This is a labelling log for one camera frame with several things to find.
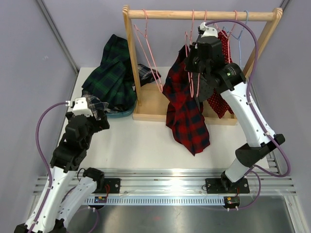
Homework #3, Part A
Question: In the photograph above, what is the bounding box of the pink wire hanger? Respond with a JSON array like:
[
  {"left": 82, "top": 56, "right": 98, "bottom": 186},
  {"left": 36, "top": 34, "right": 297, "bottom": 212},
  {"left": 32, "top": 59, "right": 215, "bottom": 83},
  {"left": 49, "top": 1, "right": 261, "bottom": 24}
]
[{"left": 222, "top": 10, "right": 240, "bottom": 64}]

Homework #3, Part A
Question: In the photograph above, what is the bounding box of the navy white plaid skirt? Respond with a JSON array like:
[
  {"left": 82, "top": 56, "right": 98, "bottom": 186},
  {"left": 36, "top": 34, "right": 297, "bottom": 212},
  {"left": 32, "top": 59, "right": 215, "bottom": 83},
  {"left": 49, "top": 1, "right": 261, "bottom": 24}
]
[{"left": 80, "top": 63, "right": 162, "bottom": 115}]

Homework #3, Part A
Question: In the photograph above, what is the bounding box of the green plaid skirt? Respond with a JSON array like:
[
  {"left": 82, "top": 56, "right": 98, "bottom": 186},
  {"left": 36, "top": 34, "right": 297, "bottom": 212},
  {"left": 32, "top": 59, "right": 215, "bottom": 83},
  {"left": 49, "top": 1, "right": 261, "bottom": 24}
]
[{"left": 82, "top": 34, "right": 137, "bottom": 112}]

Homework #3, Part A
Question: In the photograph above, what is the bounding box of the red plaid skirt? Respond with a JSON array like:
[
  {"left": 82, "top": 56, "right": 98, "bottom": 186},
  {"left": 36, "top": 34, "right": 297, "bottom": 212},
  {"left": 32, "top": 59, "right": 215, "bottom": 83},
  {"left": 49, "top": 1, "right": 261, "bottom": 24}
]
[{"left": 162, "top": 46, "right": 210, "bottom": 156}]

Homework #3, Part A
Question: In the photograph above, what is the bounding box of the pink hanger of green skirt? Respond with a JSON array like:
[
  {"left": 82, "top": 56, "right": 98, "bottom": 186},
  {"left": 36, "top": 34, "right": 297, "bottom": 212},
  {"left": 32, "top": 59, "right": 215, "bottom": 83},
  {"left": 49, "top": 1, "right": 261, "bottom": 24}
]
[{"left": 133, "top": 9, "right": 163, "bottom": 93}]

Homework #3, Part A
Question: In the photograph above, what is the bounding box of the pink hanger pair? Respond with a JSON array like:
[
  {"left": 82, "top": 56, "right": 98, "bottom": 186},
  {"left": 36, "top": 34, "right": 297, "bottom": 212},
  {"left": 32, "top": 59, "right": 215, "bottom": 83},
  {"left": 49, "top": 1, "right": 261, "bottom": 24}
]
[{"left": 185, "top": 10, "right": 194, "bottom": 98}]

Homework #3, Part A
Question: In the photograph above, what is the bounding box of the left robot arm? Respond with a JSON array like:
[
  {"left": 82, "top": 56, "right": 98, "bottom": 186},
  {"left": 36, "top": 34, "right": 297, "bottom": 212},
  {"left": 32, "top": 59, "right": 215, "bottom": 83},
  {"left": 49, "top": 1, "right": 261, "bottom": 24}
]
[{"left": 14, "top": 111, "right": 110, "bottom": 233}]

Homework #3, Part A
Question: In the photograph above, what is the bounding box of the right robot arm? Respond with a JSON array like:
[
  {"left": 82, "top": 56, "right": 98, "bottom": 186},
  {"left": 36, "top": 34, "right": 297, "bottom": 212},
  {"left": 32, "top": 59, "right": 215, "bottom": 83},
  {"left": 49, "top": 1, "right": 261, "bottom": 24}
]
[{"left": 185, "top": 36, "right": 285, "bottom": 192}]

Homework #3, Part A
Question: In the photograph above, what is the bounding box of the grey dotted skirt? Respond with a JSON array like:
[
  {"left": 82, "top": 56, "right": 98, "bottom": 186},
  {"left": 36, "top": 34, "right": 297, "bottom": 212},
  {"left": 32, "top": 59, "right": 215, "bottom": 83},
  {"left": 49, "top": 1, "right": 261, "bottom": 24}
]
[{"left": 192, "top": 73, "right": 214, "bottom": 105}]

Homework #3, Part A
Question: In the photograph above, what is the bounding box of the pink hanger of grey skirt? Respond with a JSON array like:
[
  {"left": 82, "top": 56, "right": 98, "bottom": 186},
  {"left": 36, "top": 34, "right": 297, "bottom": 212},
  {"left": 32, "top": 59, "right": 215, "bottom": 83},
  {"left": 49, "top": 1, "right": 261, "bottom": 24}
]
[{"left": 195, "top": 9, "right": 208, "bottom": 98}]

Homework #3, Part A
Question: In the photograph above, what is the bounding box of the red polka dot skirt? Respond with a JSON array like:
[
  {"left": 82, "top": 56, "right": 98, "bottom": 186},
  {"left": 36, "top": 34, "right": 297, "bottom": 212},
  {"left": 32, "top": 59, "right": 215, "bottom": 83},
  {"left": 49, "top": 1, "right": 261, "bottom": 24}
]
[{"left": 207, "top": 30, "right": 234, "bottom": 118}]

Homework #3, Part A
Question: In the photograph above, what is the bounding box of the blue plastic basin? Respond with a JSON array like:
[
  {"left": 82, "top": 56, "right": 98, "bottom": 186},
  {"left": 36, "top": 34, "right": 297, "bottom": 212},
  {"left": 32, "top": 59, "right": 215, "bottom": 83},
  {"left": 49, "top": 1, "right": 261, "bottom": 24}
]
[{"left": 105, "top": 103, "right": 136, "bottom": 118}]

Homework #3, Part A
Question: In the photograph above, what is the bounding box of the wooden clothes rack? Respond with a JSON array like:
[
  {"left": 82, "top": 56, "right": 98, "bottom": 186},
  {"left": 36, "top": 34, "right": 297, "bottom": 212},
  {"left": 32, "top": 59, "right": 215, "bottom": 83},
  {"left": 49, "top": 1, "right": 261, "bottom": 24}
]
[{"left": 122, "top": 5, "right": 283, "bottom": 122}]

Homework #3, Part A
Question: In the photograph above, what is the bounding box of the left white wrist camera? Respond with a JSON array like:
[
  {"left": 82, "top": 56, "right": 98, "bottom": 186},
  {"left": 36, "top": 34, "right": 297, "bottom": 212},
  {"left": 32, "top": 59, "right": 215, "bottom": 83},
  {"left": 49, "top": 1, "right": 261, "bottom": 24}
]
[{"left": 65, "top": 97, "right": 93, "bottom": 117}]

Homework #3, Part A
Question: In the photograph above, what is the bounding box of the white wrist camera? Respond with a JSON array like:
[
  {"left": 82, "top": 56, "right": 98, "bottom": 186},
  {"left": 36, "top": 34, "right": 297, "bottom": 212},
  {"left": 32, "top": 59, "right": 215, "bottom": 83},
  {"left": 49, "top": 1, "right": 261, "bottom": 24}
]
[
  {"left": 197, "top": 22, "right": 218, "bottom": 39},
  {"left": 65, "top": 97, "right": 93, "bottom": 117}
]

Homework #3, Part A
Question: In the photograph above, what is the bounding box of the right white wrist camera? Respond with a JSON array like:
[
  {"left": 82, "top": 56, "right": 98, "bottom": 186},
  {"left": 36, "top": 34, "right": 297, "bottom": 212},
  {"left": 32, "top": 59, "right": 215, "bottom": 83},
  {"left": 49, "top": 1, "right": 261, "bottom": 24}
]
[{"left": 197, "top": 22, "right": 218, "bottom": 39}]

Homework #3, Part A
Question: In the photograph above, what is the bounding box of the blue wire hanger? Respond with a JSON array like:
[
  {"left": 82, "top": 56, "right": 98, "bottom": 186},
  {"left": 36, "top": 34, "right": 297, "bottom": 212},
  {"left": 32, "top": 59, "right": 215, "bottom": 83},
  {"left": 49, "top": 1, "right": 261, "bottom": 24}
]
[{"left": 222, "top": 25, "right": 245, "bottom": 67}]

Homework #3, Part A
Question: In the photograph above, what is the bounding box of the left black mount plate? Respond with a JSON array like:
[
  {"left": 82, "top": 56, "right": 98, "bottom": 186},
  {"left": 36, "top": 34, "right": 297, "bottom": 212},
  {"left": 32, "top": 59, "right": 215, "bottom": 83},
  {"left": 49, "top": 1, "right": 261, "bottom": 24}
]
[{"left": 77, "top": 178, "right": 121, "bottom": 194}]

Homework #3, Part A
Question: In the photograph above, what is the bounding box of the black mount plate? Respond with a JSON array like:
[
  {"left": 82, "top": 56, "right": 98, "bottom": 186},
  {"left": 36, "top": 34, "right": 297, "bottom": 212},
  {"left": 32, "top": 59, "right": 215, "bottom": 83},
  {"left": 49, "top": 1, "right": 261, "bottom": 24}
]
[
  {"left": 77, "top": 178, "right": 121, "bottom": 194},
  {"left": 205, "top": 178, "right": 250, "bottom": 194}
]

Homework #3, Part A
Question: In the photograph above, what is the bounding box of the right black mount plate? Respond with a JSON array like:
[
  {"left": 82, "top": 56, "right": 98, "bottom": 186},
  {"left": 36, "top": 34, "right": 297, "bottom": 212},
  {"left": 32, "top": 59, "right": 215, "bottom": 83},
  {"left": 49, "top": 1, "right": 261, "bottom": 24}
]
[{"left": 205, "top": 178, "right": 250, "bottom": 194}]

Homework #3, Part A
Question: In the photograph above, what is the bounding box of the aluminium rail base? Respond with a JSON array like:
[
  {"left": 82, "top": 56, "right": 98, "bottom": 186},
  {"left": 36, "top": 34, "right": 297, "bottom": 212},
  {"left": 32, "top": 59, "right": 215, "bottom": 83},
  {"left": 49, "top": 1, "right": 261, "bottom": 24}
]
[{"left": 33, "top": 72, "right": 297, "bottom": 206}]

